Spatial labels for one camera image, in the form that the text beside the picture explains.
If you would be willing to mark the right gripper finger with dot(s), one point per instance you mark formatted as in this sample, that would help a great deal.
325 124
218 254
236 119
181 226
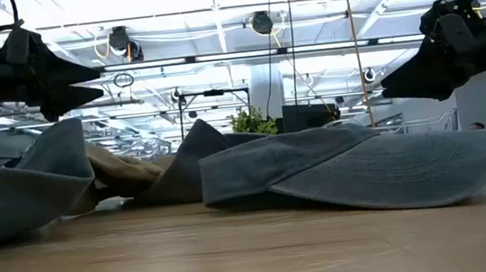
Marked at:
430 68
433 94

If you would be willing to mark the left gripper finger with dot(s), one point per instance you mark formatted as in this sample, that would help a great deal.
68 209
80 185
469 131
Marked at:
45 61
67 100

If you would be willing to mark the blue denim baseball cap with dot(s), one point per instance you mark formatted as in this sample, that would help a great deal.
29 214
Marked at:
364 173
183 169
5 197

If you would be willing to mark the person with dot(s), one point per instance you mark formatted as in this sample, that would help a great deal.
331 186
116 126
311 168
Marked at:
477 126

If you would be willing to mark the small ceiling reel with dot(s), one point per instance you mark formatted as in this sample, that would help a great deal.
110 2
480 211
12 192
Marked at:
369 75
176 95

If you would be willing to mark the black monitor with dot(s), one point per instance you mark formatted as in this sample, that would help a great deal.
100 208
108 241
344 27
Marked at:
309 117

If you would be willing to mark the long ceiling light strip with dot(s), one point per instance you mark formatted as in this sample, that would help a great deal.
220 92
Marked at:
234 55

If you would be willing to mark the green plant in white pot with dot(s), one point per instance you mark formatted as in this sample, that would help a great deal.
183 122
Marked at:
253 123

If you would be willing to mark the black metal stand frame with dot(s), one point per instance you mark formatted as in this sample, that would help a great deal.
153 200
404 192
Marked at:
213 92

